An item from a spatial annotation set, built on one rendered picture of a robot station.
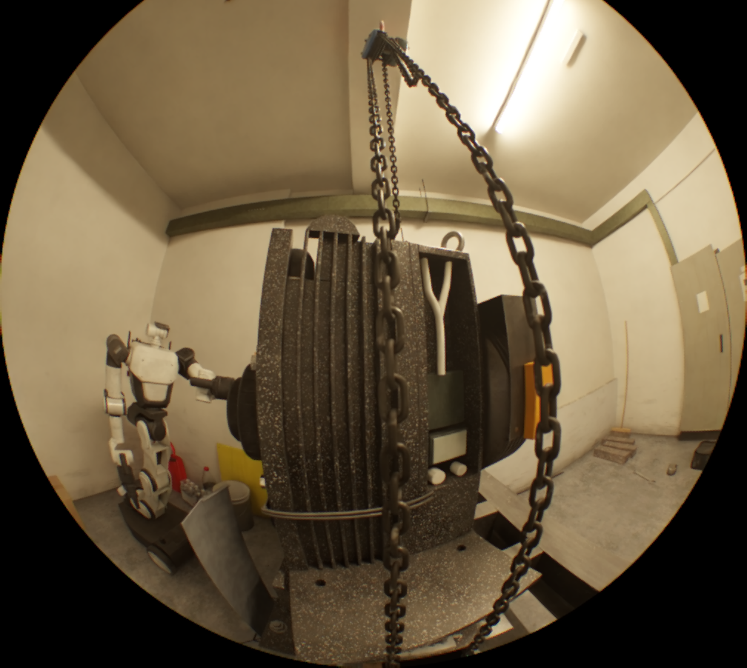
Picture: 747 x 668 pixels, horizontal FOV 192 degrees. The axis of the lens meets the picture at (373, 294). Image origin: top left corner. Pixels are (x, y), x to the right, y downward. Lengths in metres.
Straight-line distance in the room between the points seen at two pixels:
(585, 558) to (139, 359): 1.77
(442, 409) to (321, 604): 0.49
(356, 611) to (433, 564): 0.20
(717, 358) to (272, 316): 3.09
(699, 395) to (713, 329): 0.60
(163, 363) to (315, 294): 0.99
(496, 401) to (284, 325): 0.44
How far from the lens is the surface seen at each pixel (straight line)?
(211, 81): 1.82
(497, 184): 0.16
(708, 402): 3.03
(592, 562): 0.96
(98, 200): 2.38
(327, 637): 0.51
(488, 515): 1.13
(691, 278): 2.88
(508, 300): 0.47
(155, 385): 1.25
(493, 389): 0.51
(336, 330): 0.38
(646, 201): 3.24
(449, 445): 0.51
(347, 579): 0.58
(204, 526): 0.59
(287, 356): 0.38
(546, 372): 0.51
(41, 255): 2.16
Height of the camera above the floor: 1.38
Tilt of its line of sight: 17 degrees up
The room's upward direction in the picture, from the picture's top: 1 degrees counter-clockwise
